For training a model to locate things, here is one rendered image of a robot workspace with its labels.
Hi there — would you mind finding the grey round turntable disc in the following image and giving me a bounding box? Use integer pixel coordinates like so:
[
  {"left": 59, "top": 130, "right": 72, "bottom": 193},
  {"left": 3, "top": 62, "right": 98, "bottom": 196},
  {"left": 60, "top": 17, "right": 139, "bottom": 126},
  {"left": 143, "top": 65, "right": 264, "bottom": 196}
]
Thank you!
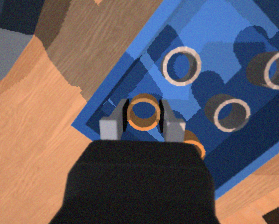
[{"left": 0, "top": 0, "right": 45, "bottom": 81}]

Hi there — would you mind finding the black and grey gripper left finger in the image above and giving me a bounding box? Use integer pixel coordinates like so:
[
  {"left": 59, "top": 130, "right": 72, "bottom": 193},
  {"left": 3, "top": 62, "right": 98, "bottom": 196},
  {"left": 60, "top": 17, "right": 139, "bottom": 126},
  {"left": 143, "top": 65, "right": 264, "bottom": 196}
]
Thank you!
[{"left": 99, "top": 99, "right": 129, "bottom": 140}]

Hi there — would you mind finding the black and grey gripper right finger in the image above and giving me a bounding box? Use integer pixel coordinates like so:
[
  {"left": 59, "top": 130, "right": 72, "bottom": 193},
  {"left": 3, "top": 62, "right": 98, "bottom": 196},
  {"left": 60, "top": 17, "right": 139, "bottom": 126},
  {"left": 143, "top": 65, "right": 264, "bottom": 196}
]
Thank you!
[{"left": 159, "top": 99, "right": 186, "bottom": 142}]

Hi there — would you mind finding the dark grey metal sleeve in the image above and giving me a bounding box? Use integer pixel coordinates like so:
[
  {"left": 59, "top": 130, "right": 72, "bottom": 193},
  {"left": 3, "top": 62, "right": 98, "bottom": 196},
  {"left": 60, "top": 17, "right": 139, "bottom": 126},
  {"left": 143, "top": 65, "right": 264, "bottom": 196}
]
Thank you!
[
  {"left": 204, "top": 94, "right": 250, "bottom": 132},
  {"left": 246, "top": 51, "right": 279, "bottom": 90}
]

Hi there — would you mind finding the bronze bushing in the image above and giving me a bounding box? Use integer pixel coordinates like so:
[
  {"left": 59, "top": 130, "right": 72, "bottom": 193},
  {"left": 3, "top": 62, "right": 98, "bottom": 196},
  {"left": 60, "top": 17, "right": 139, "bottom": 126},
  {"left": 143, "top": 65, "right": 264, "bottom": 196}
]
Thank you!
[
  {"left": 184, "top": 130, "right": 205, "bottom": 160},
  {"left": 127, "top": 93, "right": 160, "bottom": 131}
]

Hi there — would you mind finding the steel bushing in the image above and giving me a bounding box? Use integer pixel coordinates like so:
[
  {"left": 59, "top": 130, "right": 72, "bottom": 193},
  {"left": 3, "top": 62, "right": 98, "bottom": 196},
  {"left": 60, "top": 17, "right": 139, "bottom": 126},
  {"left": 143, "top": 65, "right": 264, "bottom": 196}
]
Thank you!
[{"left": 160, "top": 47, "right": 201, "bottom": 86}]

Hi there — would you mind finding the blue crate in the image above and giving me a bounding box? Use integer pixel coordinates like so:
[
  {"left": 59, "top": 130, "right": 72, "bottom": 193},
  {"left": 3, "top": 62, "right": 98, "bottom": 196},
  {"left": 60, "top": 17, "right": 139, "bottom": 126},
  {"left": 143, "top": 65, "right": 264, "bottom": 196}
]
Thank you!
[{"left": 71, "top": 0, "right": 279, "bottom": 201}]

